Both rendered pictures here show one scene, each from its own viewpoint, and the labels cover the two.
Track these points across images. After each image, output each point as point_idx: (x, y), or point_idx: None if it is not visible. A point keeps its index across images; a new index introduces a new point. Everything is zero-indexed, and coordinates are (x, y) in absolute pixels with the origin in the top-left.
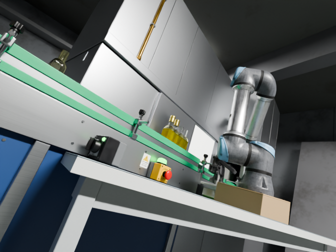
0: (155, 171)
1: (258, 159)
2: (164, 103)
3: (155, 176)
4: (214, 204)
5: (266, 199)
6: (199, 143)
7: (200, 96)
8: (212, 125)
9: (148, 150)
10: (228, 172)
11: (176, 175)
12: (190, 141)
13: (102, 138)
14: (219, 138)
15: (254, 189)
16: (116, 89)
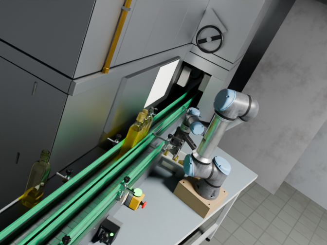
0: (133, 203)
1: (215, 179)
2: (129, 85)
3: (134, 207)
4: (178, 241)
5: (211, 208)
6: (160, 80)
7: (173, 23)
8: (181, 39)
9: (128, 191)
10: (187, 78)
11: (143, 178)
12: (151, 89)
13: (110, 235)
14: (189, 160)
15: (205, 198)
16: (81, 119)
